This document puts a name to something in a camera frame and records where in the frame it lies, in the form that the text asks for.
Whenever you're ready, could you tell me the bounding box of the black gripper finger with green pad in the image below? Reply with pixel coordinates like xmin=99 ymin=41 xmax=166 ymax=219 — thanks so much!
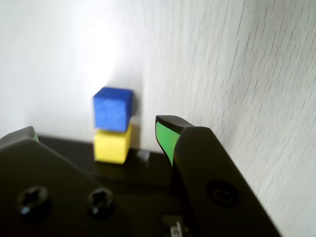
xmin=156 ymin=115 xmax=282 ymax=237
xmin=0 ymin=126 xmax=119 ymax=237

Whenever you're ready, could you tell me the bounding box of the blue wooden cube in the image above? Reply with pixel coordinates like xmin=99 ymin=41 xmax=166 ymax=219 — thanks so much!
xmin=92 ymin=86 xmax=133 ymax=132

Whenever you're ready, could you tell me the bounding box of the yellow wooden cube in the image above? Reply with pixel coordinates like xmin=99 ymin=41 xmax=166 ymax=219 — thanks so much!
xmin=93 ymin=124 xmax=132 ymax=164

